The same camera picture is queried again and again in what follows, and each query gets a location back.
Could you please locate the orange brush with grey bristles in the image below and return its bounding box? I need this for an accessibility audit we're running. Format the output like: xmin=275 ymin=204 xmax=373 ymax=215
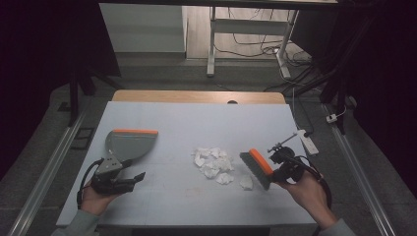
xmin=239 ymin=147 xmax=275 ymax=192

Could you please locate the power strip cable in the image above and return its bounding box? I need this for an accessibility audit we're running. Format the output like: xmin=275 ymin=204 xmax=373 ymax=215
xmin=290 ymin=88 xmax=316 ymax=138

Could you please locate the dark curtain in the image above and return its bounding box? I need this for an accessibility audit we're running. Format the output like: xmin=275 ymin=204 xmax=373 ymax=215
xmin=291 ymin=0 xmax=417 ymax=190
xmin=0 ymin=0 xmax=122 ymax=180

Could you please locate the person's left hand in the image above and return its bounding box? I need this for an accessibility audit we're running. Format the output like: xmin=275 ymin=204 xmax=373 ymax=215
xmin=80 ymin=183 xmax=122 ymax=217

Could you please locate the aluminium rail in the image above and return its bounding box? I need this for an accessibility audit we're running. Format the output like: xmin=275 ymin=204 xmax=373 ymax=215
xmin=322 ymin=103 xmax=397 ymax=236
xmin=7 ymin=110 xmax=89 ymax=236

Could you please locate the black stand with cables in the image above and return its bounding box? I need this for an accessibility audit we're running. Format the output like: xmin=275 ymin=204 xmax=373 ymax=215
xmin=319 ymin=55 xmax=350 ymax=136

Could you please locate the white desk frame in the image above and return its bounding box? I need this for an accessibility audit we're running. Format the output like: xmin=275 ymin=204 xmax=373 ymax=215
xmin=206 ymin=6 xmax=301 ymax=80

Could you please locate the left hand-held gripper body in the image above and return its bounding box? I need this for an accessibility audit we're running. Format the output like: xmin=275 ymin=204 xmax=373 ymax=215
xmin=89 ymin=153 xmax=136 ymax=195

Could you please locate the group of white paper wads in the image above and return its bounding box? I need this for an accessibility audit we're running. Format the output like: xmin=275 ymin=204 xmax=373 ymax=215
xmin=191 ymin=147 xmax=255 ymax=192

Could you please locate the white power strip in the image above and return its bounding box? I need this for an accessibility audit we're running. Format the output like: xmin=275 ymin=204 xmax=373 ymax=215
xmin=297 ymin=129 xmax=320 ymax=156

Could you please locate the pale blue foam board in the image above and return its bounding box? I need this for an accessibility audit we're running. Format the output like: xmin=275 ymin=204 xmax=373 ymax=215
xmin=56 ymin=100 xmax=318 ymax=228

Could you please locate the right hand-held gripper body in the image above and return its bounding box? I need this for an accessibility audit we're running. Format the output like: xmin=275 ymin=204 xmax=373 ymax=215
xmin=267 ymin=132 xmax=315 ymax=184

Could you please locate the wooden table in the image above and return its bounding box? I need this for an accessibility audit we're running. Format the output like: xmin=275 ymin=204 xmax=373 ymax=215
xmin=111 ymin=89 xmax=286 ymax=105

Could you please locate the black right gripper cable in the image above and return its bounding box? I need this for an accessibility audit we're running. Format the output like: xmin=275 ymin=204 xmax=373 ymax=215
xmin=287 ymin=154 xmax=333 ymax=210

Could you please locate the black rectangular floor frame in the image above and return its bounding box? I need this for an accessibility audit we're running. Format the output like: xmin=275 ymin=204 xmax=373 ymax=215
xmin=70 ymin=127 xmax=96 ymax=151

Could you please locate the grey dustpan with orange edge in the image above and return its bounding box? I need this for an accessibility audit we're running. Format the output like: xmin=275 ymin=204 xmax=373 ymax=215
xmin=104 ymin=128 xmax=159 ymax=162

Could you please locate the tangle of black floor cables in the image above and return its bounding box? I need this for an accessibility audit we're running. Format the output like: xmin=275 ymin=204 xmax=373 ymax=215
xmin=214 ymin=8 xmax=314 ymax=93

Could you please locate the black tripod stand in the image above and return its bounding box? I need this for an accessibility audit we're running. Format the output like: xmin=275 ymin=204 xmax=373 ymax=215
xmin=58 ymin=65 xmax=126 ymax=128

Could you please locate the person's right hand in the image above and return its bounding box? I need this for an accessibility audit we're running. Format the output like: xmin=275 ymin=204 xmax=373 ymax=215
xmin=276 ymin=172 xmax=336 ymax=228

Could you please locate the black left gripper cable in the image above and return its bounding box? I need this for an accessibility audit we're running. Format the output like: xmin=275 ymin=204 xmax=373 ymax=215
xmin=76 ymin=158 xmax=105 ymax=210

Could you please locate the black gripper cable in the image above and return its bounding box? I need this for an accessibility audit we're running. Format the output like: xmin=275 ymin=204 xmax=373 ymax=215
xmin=76 ymin=158 xmax=105 ymax=210
xmin=287 ymin=154 xmax=333 ymax=210

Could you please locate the white cabinet panel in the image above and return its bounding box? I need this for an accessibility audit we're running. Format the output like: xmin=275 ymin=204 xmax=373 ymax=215
xmin=98 ymin=3 xmax=189 ymax=54

